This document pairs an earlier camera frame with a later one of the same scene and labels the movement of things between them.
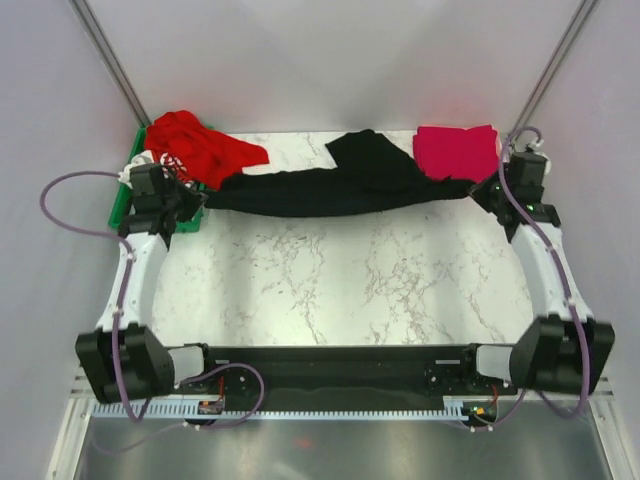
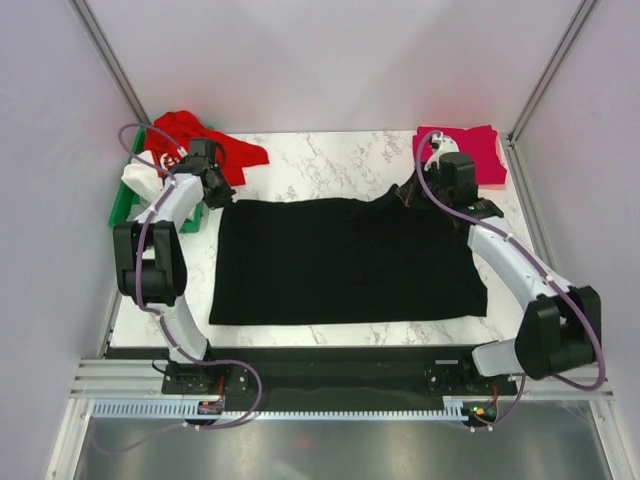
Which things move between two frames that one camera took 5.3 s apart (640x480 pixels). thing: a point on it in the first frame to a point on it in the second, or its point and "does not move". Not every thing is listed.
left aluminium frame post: x=88 y=17 does not move
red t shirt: x=209 y=156 does not move
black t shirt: x=371 y=177 to x=313 y=259
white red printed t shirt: x=168 y=163 does not move
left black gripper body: x=181 y=201 to x=222 y=194
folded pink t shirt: x=446 y=152 does not move
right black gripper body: x=489 y=195 to x=432 y=178
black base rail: x=344 y=375 does not move
